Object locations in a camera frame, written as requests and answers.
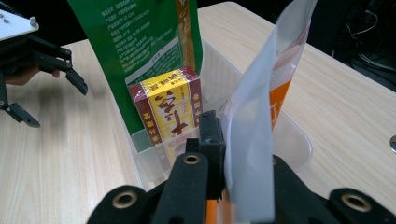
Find clear plastic container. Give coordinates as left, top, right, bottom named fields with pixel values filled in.
left=106, top=38, right=314, bottom=191

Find black floor cables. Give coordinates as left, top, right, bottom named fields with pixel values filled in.
left=335, top=0, right=396, bottom=90

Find white and orange food packet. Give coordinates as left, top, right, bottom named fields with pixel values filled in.
left=204, top=0, right=319, bottom=224

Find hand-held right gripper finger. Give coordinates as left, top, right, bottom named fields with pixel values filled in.
left=186, top=109, right=227, bottom=201

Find green braised meat seasoning packet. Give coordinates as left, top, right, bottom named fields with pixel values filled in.
left=66, top=0, right=205, bottom=153

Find small maroon and yellow box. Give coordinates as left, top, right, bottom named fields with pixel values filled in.
left=127, top=65, right=204, bottom=166

